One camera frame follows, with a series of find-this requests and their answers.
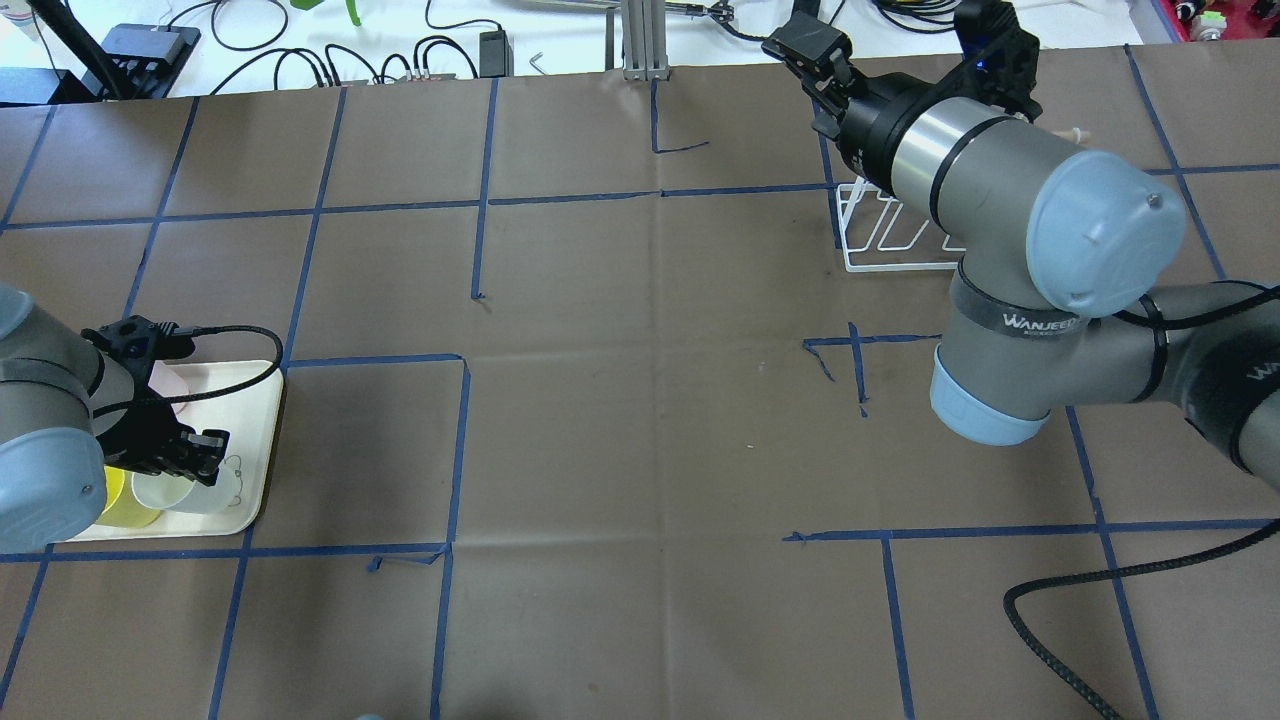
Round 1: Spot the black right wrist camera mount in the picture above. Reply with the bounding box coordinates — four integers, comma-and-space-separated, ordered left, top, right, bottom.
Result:
934, 1, 1043, 123

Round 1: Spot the white wire cup rack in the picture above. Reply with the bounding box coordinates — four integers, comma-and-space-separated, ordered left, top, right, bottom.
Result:
835, 177, 966, 274

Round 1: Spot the green plastic clamp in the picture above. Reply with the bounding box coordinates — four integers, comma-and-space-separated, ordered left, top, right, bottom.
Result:
285, 0, 364, 28

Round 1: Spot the aluminium frame post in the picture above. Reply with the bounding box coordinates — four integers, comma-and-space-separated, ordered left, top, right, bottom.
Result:
620, 0, 669, 81

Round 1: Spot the cream plastic tray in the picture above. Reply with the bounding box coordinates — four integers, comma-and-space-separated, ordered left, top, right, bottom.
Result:
70, 369, 285, 542

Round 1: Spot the white plastic cup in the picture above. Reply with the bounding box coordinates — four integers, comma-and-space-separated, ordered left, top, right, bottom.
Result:
132, 471, 243, 515

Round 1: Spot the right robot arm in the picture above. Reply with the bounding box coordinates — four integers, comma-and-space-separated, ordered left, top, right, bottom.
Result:
762, 1, 1279, 486

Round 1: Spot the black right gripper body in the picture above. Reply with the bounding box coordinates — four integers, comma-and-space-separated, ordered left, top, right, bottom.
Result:
762, 20, 936, 196

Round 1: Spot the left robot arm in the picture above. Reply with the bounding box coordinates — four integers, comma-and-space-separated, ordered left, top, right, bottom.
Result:
1, 284, 230, 553

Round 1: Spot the black power adapter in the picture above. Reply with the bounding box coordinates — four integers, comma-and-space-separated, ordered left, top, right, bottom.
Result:
477, 29, 515, 78

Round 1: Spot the yellow plastic cup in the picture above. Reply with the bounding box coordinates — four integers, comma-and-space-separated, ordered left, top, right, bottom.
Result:
95, 466, 163, 529

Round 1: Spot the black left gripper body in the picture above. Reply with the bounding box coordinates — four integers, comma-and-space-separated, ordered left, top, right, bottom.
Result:
100, 404, 230, 486

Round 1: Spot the pink plastic cup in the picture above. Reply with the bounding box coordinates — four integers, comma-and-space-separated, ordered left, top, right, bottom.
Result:
148, 363, 189, 398

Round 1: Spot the black braided cable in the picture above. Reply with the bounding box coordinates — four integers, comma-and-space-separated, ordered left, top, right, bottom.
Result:
1004, 520, 1280, 720

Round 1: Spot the black cable hub box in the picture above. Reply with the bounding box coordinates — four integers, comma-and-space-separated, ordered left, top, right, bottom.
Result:
101, 24, 202, 99

